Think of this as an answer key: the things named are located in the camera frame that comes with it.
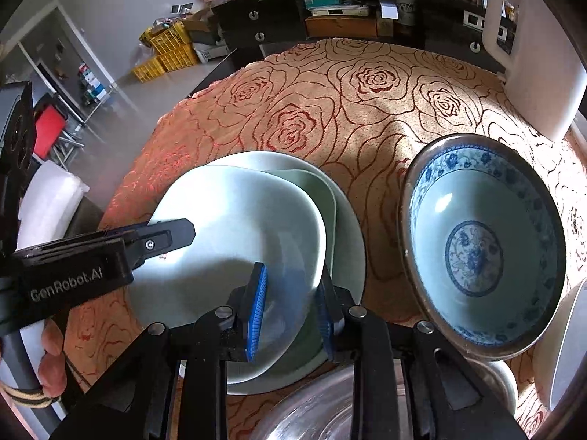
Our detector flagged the small white oval dish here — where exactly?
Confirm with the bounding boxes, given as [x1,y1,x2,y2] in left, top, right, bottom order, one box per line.
[129,164,328,385]

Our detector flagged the small white bowl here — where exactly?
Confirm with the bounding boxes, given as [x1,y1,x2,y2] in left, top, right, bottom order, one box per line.
[532,281,587,412]

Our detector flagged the large steel bowl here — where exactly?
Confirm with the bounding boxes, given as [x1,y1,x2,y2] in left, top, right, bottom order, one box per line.
[251,364,354,440]

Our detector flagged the blue patterned ceramic bowl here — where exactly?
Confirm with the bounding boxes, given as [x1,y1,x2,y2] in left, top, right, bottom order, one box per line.
[397,133,566,360]

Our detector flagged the large white round plate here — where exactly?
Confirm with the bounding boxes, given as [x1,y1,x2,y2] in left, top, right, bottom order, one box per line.
[213,151,366,395]

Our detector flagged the green square plate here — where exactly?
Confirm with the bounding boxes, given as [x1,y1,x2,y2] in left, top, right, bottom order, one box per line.
[223,167,327,384]

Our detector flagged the person's left hand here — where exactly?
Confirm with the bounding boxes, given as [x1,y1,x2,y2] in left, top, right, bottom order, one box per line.
[38,320,67,398]

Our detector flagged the white chair cushion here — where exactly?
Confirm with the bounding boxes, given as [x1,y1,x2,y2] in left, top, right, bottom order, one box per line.
[17,161,90,250]

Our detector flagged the red folding chair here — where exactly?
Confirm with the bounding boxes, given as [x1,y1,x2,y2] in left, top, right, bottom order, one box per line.
[34,105,66,160]

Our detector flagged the yellow plastic crates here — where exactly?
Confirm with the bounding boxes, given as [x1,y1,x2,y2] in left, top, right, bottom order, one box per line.
[132,19,198,83]

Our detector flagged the white shelf unit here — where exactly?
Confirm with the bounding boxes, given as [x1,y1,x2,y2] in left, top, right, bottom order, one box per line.
[1,4,112,123]

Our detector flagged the rose patterned tablecloth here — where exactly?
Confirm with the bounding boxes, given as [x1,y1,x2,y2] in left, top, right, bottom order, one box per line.
[62,37,587,440]

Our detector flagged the white electric kettle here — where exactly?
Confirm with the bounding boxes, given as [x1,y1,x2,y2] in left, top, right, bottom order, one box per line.
[482,0,586,141]

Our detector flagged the black sideboard cabinet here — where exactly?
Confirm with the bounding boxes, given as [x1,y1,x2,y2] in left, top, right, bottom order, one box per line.
[213,0,504,73]

